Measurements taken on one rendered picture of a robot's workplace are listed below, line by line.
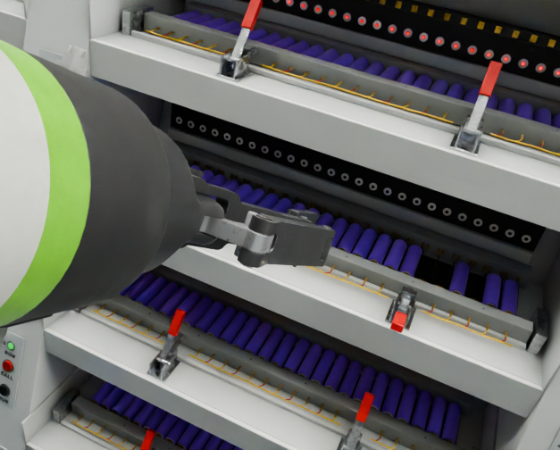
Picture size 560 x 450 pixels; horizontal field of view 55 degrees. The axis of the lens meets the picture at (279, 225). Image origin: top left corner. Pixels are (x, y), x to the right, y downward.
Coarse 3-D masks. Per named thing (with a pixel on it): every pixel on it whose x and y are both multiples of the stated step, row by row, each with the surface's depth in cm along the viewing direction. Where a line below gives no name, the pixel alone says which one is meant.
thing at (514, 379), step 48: (192, 144) 82; (336, 192) 76; (480, 240) 71; (240, 288) 66; (288, 288) 62; (336, 288) 64; (528, 288) 70; (336, 336) 63; (384, 336) 60; (432, 336) 59; (480, 336) 61; (480, 384) 58; (528, 384) 56
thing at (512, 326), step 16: (336, 256) 65; (352, 256) 65; (352, 272) 65; (368, 272) 64; (384, 272) 64; (400, 272) 64; (368, 288) 63; (400, 288) 63; (416, 288) 62; (432, 288) 62; (432, 304) 62; (448, 304) 62; (464, 304) 61; (480, 304) 61; (480, 320) 61; (496, 320) 60; (512, 320) 60; (512, 336) 60; (528, 336) 59
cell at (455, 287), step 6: (456, 264) 69; (462, 264) 68; (456, 270) 67; (462, 270) 67; (468, 270) 68; (456, 276) 66; (462, 276) 66; (456, 282) 65; (462, 282) 65; (450, 288) 64; (456, 288) 64; (462, 288) 64; (462, 294) 64
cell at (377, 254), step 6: (384, 234) 71; (378, 240) 70; (384, 240) 70; (390, 240) 71; (378, 246) 69; (384, 246) 69; (372, 252) 68; (378, 252) 67; (384, 252) 68; (372, 258) 66; (378, 258) 66
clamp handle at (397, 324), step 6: (402, 300) 60; (408, 300) 59; (402, 306) 59; (408, 306) 60; (396, 312) 56; (402, 312) 57; (396, 318) 55; (402, 318) 55; (396, 324) 53; (402, 324) 53; (396, 330) 53; (402, 330) 53
